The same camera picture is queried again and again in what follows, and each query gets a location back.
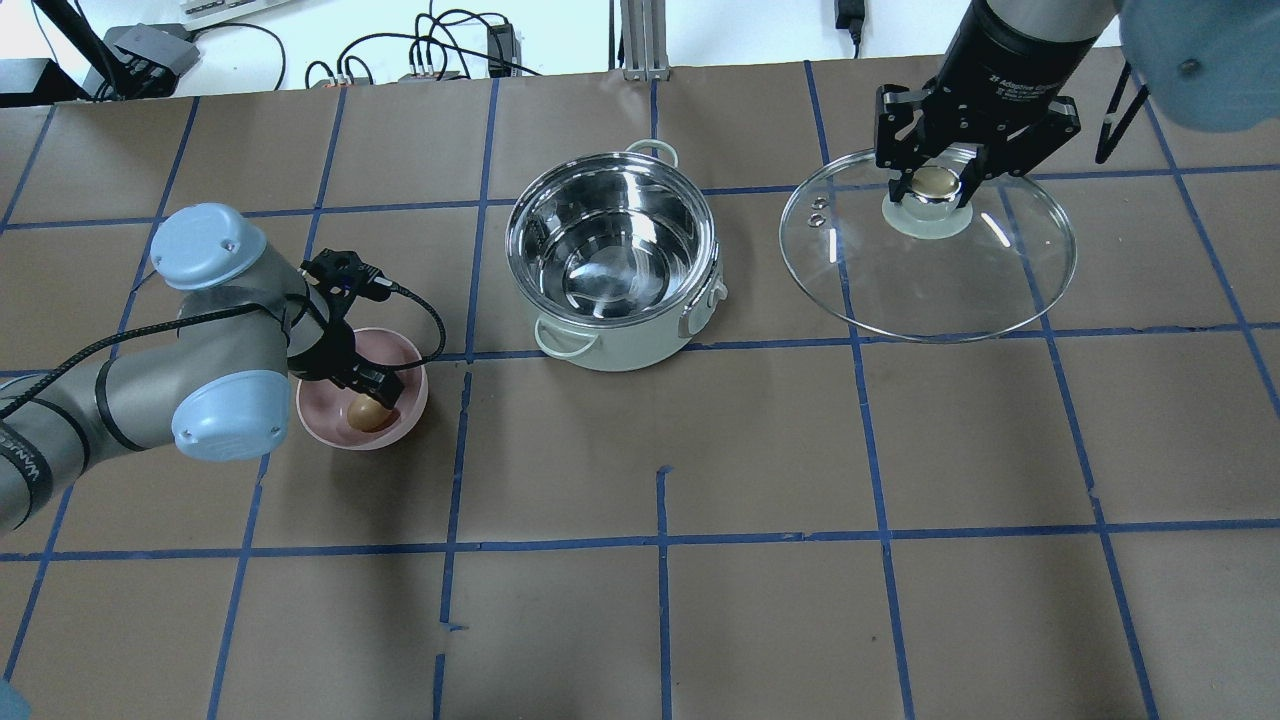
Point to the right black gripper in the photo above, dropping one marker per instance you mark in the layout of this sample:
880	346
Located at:
1010	60

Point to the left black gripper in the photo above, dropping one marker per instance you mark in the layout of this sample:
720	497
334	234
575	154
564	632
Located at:
322	352

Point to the brown egg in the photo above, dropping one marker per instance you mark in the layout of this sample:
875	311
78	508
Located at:
365	414

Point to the glass pot lid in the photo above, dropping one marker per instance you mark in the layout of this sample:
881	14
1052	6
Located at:
930	267

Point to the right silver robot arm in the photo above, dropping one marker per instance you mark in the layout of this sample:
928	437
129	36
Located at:
1209	65

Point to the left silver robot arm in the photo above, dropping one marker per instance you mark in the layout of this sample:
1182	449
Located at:
217	382

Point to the pale green steel pot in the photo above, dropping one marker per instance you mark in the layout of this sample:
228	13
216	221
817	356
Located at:
617	258

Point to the black power adapter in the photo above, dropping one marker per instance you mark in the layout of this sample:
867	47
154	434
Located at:
851	15

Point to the black usb hub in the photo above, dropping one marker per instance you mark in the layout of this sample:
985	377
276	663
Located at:
502	49

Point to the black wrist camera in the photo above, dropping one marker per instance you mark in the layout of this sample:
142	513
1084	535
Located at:
345	274

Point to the aluminium frame post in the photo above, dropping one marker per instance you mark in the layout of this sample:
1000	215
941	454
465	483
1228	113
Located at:
643	38

